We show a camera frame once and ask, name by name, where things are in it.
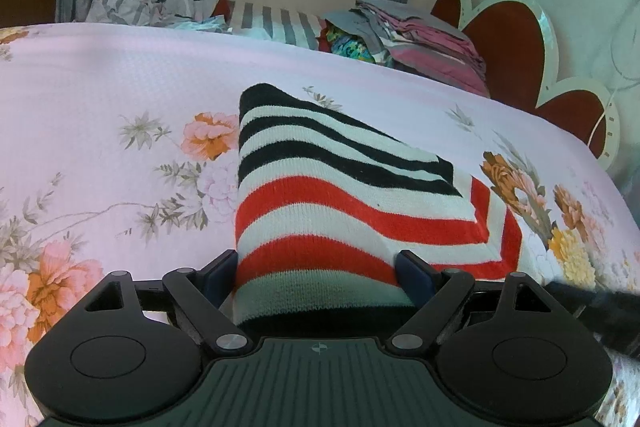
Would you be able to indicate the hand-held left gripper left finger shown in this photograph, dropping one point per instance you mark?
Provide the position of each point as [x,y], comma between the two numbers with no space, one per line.
[223,278]

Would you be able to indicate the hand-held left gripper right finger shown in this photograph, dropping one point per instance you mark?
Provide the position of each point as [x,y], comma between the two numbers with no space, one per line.
[414,279]

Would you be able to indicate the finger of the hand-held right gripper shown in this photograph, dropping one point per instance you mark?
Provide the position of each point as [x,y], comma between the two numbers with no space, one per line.
[605,312]

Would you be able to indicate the red black white striped sweater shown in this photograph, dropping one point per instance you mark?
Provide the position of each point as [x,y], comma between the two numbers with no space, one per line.
[360,212]

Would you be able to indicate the stack of folded clothes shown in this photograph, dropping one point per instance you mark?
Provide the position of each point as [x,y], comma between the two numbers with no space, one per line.
[425,42]

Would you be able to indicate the pink floral bed sheet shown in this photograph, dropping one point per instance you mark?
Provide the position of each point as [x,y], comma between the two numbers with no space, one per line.
[125,77]

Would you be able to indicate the colourful patterned cloth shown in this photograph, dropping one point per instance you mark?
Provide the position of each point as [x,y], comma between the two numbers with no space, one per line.
[350,47]

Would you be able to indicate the red white scalloped headboard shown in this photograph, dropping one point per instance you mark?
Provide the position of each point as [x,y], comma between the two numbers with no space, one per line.
[510,52]

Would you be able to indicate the grey white striped pillow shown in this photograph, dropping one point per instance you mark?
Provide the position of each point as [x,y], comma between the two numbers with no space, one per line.
[280,24]

